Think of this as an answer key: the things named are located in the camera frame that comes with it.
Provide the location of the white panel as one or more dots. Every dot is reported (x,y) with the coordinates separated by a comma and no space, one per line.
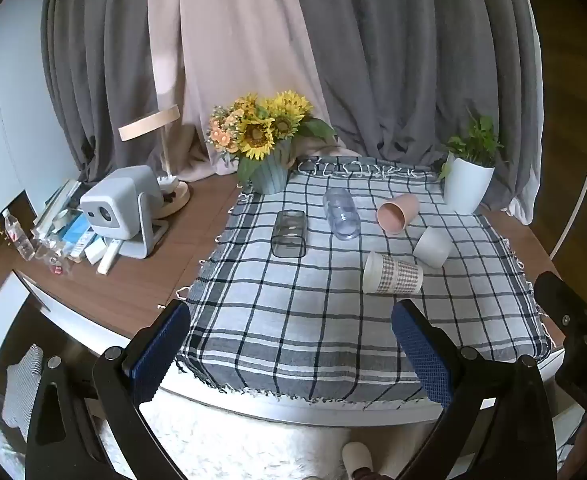
(13,120)

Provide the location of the green potted plant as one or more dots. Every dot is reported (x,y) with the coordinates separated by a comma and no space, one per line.
(476,142)

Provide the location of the sunflower bouquet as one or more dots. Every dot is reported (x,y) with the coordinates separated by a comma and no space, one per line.
(261,127)

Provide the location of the pink cup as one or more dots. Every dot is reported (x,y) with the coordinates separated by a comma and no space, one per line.
(398,212)

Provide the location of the white remote control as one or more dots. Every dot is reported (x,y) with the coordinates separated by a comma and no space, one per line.
(108,257)

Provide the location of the white slipper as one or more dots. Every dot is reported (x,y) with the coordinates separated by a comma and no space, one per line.
(357,457)

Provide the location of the clear water bottle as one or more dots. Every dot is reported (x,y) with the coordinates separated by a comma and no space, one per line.
(17,237)

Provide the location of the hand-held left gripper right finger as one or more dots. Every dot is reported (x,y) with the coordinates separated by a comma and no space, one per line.
(423,360)

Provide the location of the white plant pot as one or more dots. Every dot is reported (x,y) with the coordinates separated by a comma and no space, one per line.
(466,185)

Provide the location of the pink curtain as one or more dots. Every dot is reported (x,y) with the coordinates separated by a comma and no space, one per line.
(238,35)

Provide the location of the plaid tablecloth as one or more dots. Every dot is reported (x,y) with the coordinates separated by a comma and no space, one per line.
(298,320)

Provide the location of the blue ribbed vase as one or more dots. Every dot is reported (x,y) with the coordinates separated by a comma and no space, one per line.
(269,177)

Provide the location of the checkered paper cup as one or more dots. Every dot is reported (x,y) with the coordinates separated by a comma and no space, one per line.
(396,275)

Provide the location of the white cup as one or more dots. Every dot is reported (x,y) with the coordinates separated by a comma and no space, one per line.
(433,247)

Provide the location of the grey curtain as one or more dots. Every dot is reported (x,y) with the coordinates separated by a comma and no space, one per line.
(423,60)
(103,60)

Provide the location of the clear plastic cup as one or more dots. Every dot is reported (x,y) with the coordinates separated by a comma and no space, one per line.
(341,212)

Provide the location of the striped star cushion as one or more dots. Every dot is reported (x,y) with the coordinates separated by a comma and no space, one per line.
(21,385)

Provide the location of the grey projector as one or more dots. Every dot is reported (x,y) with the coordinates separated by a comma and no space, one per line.
(118,200)

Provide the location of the white desk lamp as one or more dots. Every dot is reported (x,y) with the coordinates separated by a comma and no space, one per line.
(151,120)

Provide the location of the grey square glass cup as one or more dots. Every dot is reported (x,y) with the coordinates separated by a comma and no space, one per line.
(289,232)

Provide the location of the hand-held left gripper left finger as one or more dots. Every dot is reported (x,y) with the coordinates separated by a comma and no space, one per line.
(159,357)

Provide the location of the pile of books and boxes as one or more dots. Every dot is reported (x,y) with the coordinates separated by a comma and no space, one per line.
(68,230)

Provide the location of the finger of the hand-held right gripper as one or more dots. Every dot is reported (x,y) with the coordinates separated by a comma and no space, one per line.
(568,310)

